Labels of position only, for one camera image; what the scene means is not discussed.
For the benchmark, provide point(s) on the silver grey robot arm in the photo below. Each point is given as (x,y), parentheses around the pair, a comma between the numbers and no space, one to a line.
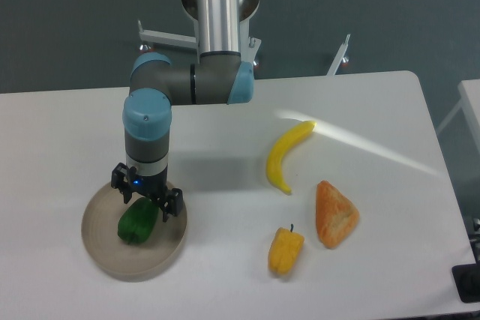
(220,76)

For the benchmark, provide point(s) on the orange toy bread slice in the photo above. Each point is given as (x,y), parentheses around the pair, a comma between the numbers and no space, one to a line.
(336,216)

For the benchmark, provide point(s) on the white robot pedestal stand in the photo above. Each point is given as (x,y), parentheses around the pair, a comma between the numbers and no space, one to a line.
(249,45)

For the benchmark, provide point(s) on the yellow toy banana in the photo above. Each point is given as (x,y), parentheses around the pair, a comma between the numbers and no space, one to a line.
(284,144)

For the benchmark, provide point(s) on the black device at right edge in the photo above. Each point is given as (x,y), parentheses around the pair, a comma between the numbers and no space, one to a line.
(466,278)

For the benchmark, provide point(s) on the yellow toy bell pepper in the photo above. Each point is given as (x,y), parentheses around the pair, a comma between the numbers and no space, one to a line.
(284,250)

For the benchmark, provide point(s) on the white side table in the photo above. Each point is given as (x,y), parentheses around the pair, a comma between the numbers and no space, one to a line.
(469,105)

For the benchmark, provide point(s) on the beige round plate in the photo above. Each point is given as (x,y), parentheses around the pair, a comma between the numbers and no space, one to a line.
(129,262)

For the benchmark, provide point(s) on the green toy bell pepper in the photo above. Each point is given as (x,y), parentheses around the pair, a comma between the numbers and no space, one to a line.
(136,224)

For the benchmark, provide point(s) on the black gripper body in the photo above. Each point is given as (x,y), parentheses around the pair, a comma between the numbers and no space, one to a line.
(153,187)

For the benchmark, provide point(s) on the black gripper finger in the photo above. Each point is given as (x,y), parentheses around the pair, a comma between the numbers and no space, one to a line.
(120,181)
(170,203)

